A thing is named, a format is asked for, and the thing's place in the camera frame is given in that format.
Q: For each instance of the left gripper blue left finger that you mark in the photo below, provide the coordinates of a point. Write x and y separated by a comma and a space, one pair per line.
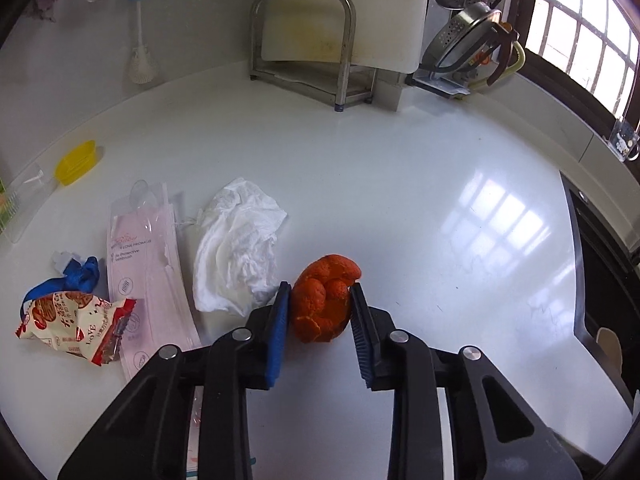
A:
144, 432

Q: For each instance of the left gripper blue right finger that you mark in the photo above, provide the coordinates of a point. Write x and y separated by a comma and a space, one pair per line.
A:
495, 434

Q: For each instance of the red white snack wrapper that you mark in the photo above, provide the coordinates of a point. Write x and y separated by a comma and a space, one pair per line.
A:
79, 324

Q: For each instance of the pink toothbrush package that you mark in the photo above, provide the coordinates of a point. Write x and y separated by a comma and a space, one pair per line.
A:
143, 265

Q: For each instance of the white tissue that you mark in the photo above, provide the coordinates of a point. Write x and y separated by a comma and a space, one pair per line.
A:
234, 269

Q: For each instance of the orange peel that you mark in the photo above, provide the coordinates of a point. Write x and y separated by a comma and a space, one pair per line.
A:
320, 307

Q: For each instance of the yellow plastic lid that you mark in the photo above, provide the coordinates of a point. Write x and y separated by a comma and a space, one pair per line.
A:
76, 163

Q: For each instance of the clear plastic container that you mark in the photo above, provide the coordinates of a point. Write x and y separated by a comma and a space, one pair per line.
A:
29, 190

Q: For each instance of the black kitchen sink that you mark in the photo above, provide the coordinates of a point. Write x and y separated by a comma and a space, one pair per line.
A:
607, 291

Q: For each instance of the cream ladle in sink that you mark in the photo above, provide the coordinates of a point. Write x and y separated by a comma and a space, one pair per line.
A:
610, 353

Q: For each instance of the yellow green seasoning pouch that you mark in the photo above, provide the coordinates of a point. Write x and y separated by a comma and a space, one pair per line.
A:
6, 206

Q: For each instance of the glass mug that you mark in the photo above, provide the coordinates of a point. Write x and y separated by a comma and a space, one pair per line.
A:
623, 141

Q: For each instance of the black lid rack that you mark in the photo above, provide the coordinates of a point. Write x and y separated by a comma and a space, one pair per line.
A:
430, 82

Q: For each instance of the blue white bottle brush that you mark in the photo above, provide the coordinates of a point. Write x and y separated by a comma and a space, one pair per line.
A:
141, 68

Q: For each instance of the steel cutting board rack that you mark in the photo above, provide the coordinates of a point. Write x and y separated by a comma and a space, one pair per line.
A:
340, 85

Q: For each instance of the window with bars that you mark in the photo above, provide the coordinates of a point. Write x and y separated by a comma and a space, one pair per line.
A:
591, 42

